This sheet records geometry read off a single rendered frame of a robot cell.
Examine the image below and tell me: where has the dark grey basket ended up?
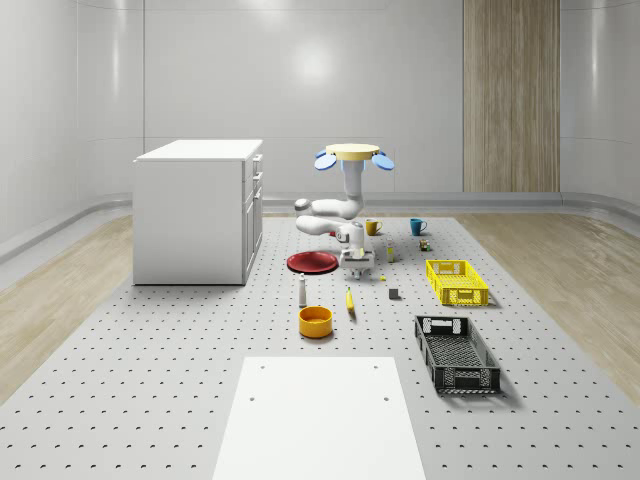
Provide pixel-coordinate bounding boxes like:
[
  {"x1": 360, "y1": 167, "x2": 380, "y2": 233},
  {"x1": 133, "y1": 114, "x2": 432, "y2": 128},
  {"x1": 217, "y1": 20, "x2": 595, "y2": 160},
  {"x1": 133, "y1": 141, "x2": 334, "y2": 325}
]
[{"x1": 413, "y1": 315, "x2": 503, "y2": 397}]

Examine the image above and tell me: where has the white cabinet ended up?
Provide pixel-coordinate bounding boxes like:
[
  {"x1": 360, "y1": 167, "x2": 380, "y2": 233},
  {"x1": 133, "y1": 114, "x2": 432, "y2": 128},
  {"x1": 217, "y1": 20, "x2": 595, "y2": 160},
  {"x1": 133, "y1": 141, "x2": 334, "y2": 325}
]
[{"x1": 132, "y1": 138, "x2": 265, "y2": 287}]

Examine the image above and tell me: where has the white board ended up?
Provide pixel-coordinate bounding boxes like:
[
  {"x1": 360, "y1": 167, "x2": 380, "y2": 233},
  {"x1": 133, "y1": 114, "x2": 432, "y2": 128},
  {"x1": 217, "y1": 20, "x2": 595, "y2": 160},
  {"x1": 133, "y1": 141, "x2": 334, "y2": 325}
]
[{"x1": 211, "y1": 355, "x2": 428, "y2": 480}]

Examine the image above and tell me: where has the yellow bowl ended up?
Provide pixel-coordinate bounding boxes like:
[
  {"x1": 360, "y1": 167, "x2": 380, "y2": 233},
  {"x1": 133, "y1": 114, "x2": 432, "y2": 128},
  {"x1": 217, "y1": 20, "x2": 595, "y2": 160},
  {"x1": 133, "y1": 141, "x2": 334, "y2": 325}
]
[{"x1": 297, "y1": 305, "x2": 334, "y2": 341}]

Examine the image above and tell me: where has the yellow basket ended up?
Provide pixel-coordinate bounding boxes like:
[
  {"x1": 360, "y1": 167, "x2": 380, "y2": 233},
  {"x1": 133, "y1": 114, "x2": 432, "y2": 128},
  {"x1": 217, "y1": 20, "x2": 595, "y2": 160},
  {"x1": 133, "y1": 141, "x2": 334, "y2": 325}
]
[{"x1": 424, "y1": 258, "x2": 491, "y2": 307}]

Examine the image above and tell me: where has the red plate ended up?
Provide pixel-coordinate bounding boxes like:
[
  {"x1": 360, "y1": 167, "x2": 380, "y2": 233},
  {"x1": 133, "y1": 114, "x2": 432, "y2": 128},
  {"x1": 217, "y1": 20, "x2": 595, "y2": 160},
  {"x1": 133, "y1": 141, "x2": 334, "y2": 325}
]
[{"x1": 285, "y1": 251, "x2": 341, "y2": 275}]

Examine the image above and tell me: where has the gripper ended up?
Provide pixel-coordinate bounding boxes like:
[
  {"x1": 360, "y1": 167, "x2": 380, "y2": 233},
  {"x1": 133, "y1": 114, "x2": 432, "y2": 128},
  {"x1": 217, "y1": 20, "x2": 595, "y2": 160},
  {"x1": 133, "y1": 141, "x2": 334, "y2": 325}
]
[{"x1": 338, "y1": 247, "x2": 377, "y2": 282}]

